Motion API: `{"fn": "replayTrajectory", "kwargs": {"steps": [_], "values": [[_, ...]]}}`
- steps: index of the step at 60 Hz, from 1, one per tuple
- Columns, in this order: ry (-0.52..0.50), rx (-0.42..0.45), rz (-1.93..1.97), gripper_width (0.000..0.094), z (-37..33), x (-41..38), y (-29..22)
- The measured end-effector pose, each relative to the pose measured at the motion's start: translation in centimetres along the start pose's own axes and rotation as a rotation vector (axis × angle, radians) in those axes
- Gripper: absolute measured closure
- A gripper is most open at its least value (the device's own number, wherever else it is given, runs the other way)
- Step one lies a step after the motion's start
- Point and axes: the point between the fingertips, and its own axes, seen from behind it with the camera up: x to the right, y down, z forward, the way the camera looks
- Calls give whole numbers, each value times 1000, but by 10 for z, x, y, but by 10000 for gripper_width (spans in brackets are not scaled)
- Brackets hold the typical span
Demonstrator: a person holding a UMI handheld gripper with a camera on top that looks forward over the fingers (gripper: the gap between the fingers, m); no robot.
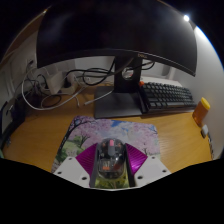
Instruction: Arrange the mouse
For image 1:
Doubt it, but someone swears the landscape print mouse pad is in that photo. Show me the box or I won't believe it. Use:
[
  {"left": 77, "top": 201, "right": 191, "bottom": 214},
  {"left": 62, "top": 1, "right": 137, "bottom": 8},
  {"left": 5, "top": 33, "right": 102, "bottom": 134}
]
[{"left": 51, "top": 115, "right": 162, "bottom": 189}]

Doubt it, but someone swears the black keyboard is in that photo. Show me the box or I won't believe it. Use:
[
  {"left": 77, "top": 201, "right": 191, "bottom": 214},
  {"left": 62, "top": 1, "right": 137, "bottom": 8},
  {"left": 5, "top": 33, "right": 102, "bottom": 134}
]
[{"left": 138, "top": 81, "right": 198, "bottom": 114}]

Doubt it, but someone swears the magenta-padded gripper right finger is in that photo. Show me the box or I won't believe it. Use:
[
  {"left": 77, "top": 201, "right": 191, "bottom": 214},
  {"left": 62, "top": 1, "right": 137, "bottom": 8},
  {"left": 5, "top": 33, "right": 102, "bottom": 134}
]
[{"left": 124, "top": 143, "right": 172, "bottom": 187}]

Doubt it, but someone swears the white wall outlet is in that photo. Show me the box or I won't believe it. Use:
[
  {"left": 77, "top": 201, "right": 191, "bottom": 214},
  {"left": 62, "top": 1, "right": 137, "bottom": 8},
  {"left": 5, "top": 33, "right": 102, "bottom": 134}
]
[{"left": 25, "top": 59, "right": 36, "bottom": 73}]

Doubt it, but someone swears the black laptop case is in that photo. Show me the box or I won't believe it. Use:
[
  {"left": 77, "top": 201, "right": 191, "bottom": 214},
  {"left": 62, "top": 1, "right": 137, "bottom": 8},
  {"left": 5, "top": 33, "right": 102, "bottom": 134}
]
[{"left": 0, "top": 96, "right": 27, "bottom": 148}]

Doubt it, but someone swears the small white box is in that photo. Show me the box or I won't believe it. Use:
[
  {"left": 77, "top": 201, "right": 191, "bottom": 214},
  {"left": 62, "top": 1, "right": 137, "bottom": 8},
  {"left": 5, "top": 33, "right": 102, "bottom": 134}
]
[{"left": 200, "top": 124, "right": 210, "bottom": 139}]

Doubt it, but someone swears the white cable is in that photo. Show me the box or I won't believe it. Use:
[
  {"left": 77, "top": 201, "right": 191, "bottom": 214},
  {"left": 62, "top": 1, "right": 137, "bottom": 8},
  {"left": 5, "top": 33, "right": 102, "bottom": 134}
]
[{"left": 21, "top": 77, "right": 88, "bottom": 111}]

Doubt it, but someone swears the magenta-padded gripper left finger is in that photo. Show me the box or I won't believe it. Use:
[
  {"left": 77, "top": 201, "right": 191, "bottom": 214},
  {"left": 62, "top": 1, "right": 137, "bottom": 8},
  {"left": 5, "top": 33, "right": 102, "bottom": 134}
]
[{"left": 53, "top": 143, "right": 99, "bottom": 188}]

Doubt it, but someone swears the orange pill bottle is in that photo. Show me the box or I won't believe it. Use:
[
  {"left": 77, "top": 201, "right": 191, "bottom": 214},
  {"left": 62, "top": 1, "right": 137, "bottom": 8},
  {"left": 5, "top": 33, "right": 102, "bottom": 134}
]
[{"left": 192, "top": 97, "right": 212, "bottom": 128}]

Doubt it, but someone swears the black computer monitor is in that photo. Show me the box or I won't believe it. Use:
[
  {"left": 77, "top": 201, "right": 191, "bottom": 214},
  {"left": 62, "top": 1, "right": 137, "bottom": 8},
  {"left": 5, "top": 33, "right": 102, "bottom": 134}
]
[{"left": 35, "top": 0, "right": 198, "bottom": 119}]

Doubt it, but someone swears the transparent computer mouse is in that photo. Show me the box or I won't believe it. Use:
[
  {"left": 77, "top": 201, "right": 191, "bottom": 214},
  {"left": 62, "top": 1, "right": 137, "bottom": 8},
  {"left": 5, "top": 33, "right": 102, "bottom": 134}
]
[{"left": 96, "top": 137, "right": 128, "bottom": 181}]

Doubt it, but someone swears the white power strip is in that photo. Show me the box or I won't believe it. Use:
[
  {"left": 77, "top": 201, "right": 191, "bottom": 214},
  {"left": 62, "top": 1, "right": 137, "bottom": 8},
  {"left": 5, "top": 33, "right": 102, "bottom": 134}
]
[{"left": 43, "top": 70, "right": 80, "bottom": 96}]

